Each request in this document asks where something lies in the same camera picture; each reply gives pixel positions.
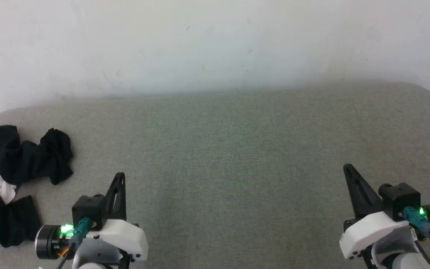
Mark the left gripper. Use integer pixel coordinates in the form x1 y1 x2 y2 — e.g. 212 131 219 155
35 172 149 262

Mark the right cable with teal connector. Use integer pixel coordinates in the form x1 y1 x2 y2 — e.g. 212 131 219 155
402 206 430 252

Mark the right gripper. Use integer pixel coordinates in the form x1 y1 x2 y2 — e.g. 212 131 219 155
339 164 430 261

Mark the left cable with teal connector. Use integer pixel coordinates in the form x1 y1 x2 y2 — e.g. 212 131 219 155
56 218 94 269

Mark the cable with teal connector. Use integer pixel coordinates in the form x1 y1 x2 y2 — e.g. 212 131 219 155
56 218 94 269
402 206 430 252

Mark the white shirt with black sleeves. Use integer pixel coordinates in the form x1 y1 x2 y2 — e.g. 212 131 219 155
0 125 74 248

